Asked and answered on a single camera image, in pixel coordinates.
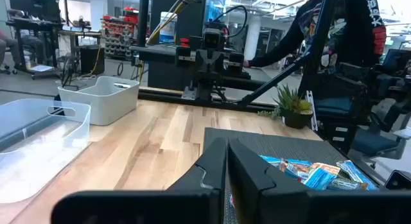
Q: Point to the black drawer unit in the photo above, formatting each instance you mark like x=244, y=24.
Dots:
x=337, y=134

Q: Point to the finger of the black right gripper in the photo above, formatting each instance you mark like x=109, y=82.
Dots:
x=218, y=62
x=203, y=62

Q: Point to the red parts bin rack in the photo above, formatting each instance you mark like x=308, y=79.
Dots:
x=118, y=31

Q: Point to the grey woven placemat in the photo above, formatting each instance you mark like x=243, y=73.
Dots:
x=289, y=143

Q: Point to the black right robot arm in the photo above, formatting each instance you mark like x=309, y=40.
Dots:
x=208, y=84

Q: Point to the black office chair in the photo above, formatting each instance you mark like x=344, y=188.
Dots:
x=375, y=143

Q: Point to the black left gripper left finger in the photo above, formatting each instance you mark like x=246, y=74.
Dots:
x=192, y=204

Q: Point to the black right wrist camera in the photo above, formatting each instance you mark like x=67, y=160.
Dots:
x=213, y=39

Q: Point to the clear plastic bin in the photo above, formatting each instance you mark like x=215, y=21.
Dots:
x=38, y=172

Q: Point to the black waste bin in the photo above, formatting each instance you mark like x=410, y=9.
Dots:
x=91, y=60

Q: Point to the black aluminium table frame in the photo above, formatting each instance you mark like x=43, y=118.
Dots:
x=160, y=98

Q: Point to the potted succulent plant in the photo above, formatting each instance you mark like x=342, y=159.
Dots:
x=295, y=118

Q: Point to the white and blue jug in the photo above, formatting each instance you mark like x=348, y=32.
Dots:
x=167, y=31

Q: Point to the black monitor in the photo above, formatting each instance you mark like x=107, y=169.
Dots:
x=35, y=5

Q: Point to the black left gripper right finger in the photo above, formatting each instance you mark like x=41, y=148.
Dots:
x=289, y=208

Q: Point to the person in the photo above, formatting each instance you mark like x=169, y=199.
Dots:
x=353, y=31
x=9, y=47

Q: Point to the light grey plastic bin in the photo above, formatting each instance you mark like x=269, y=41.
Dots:
x=106, y=105

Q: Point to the black standing desk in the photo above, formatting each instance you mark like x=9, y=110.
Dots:
x=32, y=25

